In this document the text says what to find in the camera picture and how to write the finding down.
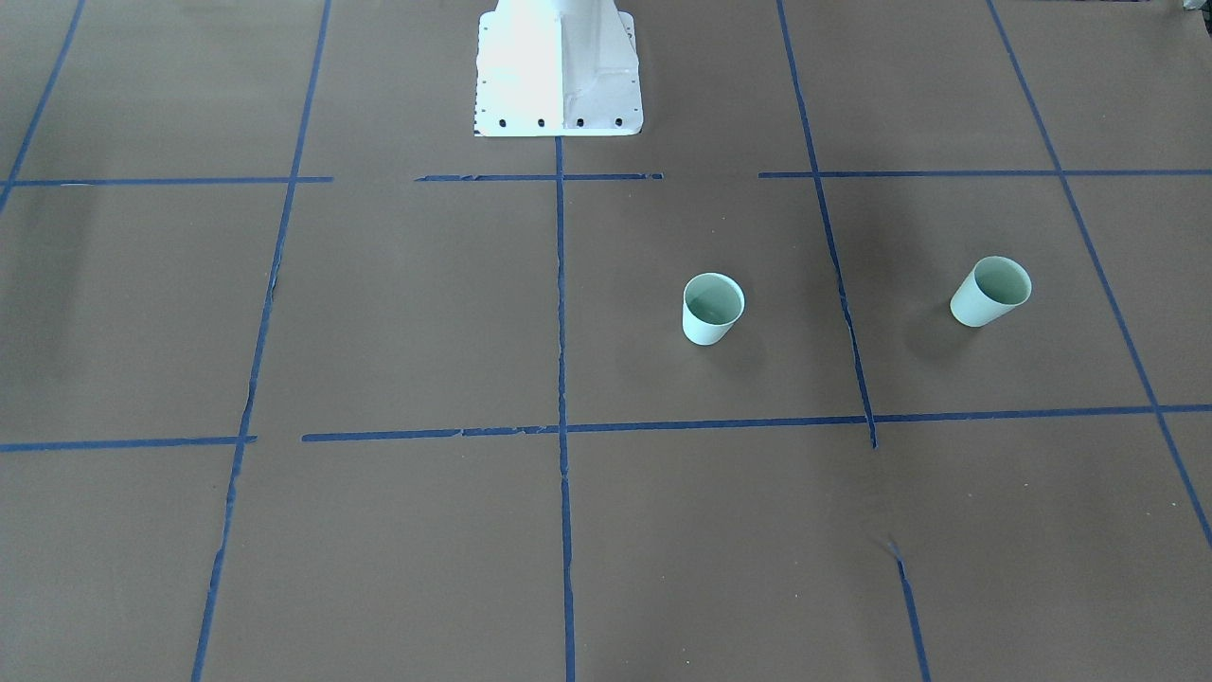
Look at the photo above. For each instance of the green cup standing on table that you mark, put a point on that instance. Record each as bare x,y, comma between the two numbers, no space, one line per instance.
712,304

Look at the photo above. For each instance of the green cup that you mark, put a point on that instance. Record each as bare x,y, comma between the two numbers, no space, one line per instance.
712,304
994,286

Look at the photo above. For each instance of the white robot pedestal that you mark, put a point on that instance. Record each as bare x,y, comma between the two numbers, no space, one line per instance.
549,68

